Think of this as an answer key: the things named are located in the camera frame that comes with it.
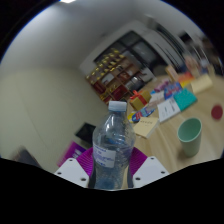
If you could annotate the flat round red coaster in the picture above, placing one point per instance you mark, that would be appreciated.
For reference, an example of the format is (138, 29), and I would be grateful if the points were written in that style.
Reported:
(217, 112)

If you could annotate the white printed booklet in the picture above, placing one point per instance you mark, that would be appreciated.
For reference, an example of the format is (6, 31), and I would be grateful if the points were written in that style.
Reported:
(168, 109)

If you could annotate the red shelf unit with trophies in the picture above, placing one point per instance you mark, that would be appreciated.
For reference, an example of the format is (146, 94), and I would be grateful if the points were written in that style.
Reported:
(113, 76)

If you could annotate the small orange carton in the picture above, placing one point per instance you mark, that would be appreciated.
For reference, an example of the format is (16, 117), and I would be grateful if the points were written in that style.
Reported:
(171, 73)

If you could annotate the pale green cup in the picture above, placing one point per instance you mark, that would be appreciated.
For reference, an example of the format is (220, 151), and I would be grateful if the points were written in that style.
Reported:
(190, 140)

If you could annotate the teal book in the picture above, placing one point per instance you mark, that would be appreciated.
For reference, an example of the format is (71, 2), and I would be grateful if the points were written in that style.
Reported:
(185, 99)

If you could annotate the yellow gift box red ribbon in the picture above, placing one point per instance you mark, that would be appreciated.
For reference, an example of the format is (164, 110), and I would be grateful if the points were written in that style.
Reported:
(140, 100)

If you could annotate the orange book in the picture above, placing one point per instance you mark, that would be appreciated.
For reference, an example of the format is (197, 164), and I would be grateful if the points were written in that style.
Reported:
(186, 79)

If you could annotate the clear plastic water bottle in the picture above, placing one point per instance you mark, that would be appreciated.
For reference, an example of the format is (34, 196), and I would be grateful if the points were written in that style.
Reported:
(113, 146)

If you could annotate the ceiling light strip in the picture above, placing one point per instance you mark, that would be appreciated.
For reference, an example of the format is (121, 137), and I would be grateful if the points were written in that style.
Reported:
(67, 1)

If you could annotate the pale yellow book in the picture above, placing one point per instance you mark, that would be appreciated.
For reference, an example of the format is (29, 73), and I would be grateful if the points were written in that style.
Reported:
(146, 127)
(201, 84)

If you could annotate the black framed glass door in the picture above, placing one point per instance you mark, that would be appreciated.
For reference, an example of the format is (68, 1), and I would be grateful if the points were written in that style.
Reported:
(140, 50)

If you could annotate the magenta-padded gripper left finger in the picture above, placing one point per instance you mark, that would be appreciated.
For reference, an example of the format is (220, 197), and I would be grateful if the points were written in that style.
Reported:
(71, 170)

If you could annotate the blue colourful booklet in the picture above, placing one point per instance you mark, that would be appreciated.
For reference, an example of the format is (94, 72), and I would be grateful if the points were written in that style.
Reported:
(141, 115)

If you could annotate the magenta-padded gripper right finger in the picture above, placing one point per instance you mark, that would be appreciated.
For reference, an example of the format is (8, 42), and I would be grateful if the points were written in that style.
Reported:
(148, 170)

